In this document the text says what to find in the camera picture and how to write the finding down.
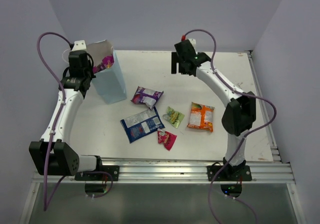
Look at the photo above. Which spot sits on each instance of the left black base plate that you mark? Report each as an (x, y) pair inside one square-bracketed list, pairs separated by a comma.
[(104, 173)]

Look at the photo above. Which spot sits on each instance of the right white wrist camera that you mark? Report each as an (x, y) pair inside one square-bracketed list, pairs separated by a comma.
[(192, 41)]

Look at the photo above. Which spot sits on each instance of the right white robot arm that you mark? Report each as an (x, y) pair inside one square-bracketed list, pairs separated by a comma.
[(240, 111)]

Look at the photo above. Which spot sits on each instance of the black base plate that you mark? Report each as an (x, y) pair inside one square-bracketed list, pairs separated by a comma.
[(244, 174), (104, 173)]

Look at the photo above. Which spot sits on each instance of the green candy packet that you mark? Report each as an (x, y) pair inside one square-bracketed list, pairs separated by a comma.
[(174, 117)]

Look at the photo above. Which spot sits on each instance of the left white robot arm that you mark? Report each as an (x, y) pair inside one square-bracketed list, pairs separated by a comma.
[(52, 154)]

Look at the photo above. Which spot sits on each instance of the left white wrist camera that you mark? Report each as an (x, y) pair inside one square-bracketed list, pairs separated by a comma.
[(79, 46)]

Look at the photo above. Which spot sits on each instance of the orange snack bag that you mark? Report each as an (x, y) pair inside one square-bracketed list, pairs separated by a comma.
[(201, 117)]

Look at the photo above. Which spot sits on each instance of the aluminium rail frame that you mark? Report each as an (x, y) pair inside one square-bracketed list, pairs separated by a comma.
[(97, 129)]

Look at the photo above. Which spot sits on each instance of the blue snack bag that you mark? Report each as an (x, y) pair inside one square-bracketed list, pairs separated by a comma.
[(142, 124)]

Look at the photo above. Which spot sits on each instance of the purple candy bag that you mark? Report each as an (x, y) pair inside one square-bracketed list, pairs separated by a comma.
[(146, 96)]

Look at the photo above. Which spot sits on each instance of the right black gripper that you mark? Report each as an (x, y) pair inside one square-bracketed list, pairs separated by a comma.
[(174, 59)]

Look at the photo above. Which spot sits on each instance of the light blue paper bag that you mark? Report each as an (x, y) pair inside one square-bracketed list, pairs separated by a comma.
[(109, 83)]

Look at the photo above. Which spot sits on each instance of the magenta snack bag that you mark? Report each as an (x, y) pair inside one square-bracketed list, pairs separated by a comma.
[(106, 63)]

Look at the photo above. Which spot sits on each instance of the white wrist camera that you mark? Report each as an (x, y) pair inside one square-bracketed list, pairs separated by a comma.
[(192, 41), (79, 46)]

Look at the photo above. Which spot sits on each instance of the red candy packet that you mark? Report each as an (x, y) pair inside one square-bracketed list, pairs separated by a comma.
[(166, 138)]

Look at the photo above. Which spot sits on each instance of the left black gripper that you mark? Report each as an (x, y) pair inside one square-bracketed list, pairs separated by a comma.
[(91, 73)]

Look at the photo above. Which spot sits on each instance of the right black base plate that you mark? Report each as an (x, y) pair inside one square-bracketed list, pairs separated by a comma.
[(244, 174)]

